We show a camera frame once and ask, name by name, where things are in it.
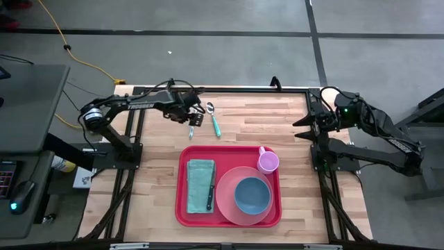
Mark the yellow and white bottle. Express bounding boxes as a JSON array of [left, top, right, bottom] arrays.
[[51, 156, 76, 174]]

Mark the yellow extension cable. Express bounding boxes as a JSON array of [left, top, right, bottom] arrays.
[[36, 0, 126, 130]]

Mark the backlit computer keyboard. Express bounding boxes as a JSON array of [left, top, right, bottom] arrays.
[[0, 160, 18, 201]]

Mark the grey office desk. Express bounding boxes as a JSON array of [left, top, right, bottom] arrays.
[[0, 64, 71, 240]]

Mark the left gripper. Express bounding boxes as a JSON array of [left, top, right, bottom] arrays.
[[162, 90, 205, 128]]

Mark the red plastic tray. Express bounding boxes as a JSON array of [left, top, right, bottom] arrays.
[[175, 144, 282, 228]]

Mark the thin black floor cable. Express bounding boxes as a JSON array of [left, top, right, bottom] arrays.
[[62, 81, 105, 99]]

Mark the grey metal stand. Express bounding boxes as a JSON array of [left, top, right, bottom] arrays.
[[395, 88, 444, 203]]

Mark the black-handled table knife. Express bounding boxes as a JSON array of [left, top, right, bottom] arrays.
[[206, 162, 218, 212]]

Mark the black aluminium table frame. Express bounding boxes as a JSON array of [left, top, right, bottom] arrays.
[[78, 76, 374, 244]]

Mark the pink plastic plate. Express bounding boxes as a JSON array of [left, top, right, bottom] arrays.
[[215, 165, 274, 226]]

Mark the white printed box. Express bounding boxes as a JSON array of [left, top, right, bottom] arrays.
[[72, 166, 94, 190]]

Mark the pink plastic mug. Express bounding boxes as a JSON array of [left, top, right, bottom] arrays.
[[257, 146, 280, 175]]

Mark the blue plastic bowl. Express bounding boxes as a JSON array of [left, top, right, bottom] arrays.
[[234, 176, 271, 215]]

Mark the teal cloth napkin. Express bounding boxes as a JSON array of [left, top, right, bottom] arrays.
[[186, 159, 216, 215]]

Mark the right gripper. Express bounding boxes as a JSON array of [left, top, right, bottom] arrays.
[[293, 102, 343, 142]]

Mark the black computer mouse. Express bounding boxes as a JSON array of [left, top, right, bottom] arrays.
[[9, 180, 36, 215]]

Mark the teal-handled metal spoon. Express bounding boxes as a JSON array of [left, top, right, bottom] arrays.
[[205, 101, 222, 138]]

